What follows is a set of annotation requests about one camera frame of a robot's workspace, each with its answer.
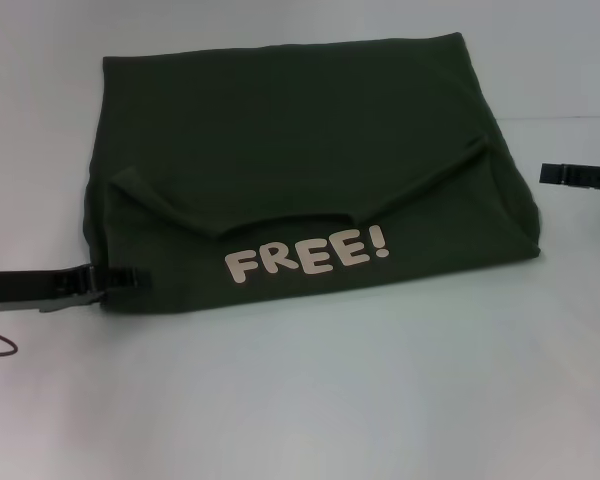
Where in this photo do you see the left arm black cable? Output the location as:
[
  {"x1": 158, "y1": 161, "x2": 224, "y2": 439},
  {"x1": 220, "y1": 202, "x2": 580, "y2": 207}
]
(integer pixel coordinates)
[{"x1": 0, "y1": 323, "x2": 20, "y2": 361}]

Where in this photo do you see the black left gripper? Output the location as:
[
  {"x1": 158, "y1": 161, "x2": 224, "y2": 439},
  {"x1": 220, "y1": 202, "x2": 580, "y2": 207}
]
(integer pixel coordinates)
[{"x1": 0, "y1": 263, "x2": 152, "y2": 314}]

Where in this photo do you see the dark green shirt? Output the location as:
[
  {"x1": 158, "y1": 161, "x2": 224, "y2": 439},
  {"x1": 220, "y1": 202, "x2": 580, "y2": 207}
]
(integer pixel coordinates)
[{"x1": 78, "y1": 31, "x2": 542, "y2": 325}]

